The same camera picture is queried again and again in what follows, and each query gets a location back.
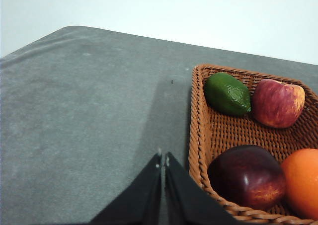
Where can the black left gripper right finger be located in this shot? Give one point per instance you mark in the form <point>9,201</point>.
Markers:
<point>186,203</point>

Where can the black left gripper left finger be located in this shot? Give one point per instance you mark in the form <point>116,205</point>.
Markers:
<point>140,203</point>

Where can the brown wicker basket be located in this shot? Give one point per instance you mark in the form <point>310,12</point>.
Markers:
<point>214,130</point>

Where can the dark red apple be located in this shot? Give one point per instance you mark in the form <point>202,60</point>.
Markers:
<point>250,177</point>

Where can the orange fruit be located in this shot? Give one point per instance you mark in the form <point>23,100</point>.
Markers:
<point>299,172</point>

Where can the green lime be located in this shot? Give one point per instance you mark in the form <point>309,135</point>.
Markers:
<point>227,94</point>

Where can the red yellow apple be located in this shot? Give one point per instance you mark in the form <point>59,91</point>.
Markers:
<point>277,104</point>

